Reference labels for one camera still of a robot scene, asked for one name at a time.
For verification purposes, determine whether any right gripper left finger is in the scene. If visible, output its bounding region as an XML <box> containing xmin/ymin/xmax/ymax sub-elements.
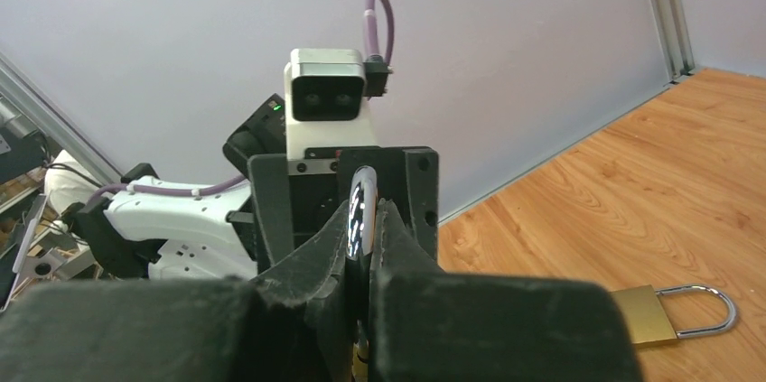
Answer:
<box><xmin>1</xmin><ymin>280</ymin><xmax>332</xmax><ymax>381</ymax></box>

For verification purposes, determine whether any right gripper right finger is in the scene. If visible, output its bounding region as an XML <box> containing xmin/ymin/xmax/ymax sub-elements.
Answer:
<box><xmin>371</xmin><ymin>271</ymin><xmax>643</xmax><ymax>381</ymax></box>

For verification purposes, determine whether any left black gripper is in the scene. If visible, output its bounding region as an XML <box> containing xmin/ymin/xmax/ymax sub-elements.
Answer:
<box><xmin>247</xmin><ymin>146</ymin><xmax>446</xmax><ymax>314</ymax></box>

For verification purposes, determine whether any large brass padlock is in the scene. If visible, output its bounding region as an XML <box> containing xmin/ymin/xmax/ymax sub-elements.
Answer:
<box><xmin>345</xmin><ymin>165</ymin><xmax>378</xmax><ymax>381</ymax></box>

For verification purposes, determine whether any small brass padlock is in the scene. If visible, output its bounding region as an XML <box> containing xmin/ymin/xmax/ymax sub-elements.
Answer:
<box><xmin>611</xmin><ymin>284</ymin><xmax>739</xmax><ymax>349</ymax></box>

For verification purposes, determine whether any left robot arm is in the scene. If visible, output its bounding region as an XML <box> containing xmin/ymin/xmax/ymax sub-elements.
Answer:
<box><xmin>65</xmin><ymin>95</ymin><xmax>439</xmax><ymax>314</ymax></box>

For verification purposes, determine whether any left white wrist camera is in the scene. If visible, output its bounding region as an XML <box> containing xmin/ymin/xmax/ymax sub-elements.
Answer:
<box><xmin>284</xmin><ymin>48</ymin><xmax>378</xmax><ymax>161</ymax></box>

